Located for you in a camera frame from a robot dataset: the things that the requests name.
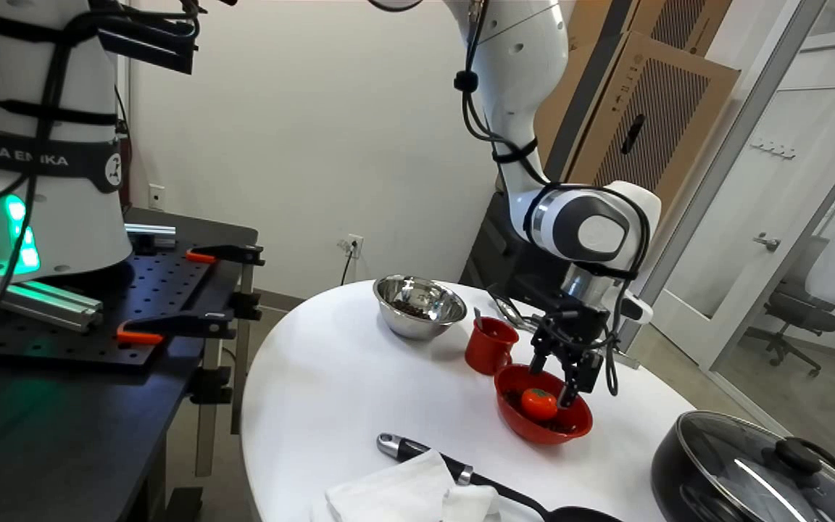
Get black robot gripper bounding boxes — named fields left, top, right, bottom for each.
left=527, top=301, right=617, bottom=409

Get white robot base green lights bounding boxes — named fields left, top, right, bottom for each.
left=0, top=0, right=136, bottom=282

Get red bowl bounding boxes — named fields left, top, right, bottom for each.
left=491, top=361, right=598, bottom=448

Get steel mixing bowl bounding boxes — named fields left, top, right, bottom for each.
left=371, top=272, right=472, bottom=344

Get metal tongs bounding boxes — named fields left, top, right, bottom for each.
left=491, top=290, right=548, bottom=332

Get red cup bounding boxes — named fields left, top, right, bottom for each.
left=461, top=316, right=522, bottom=380

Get black storage case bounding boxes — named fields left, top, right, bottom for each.
left=458, top=187, right=575, bottom=314

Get black cooking pot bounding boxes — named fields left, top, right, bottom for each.
left=649, top=409, right=835, bottom=522

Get white cloth napkin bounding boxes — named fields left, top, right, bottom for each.
left=323, top=446, right=548, bottom=522

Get glass pot lid black knob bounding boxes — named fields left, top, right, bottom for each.
left=672, top=411, right=835, bottom=522

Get office chair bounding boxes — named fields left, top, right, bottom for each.
left=764, top=253, right=835, bottom=380

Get cardboard box with dark print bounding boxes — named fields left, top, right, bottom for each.
left=567, top=29, right=743, bottom=225

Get plain cardboard box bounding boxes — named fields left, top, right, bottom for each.
left=530, top=0, right=736, bottom=156

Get black breadboard robot table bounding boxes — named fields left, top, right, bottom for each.
left=0, top=206, right=265, bottom=522

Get black ladle chrome handle end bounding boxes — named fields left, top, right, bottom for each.
left=375, top=428, right=627, bottom=522

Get silver door handle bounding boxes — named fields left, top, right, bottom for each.
left=752, top=229, right=785, bottom=257

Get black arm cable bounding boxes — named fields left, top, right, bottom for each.
left=449, top=0, right=551, bottom=187

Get black clamp orange handle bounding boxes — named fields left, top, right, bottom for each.
left=182, top=241, right=269, bottom=270
left=114, top=287, right=268, bottom=351

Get black camera box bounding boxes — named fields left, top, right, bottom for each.
left=97, top=5, right=200, bottom=77

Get aluminium rail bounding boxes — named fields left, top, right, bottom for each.
left=0, top=264, right=109, bottom=337

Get black base cable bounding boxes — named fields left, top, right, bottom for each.
left=0, top=15, right=82, bottom=372

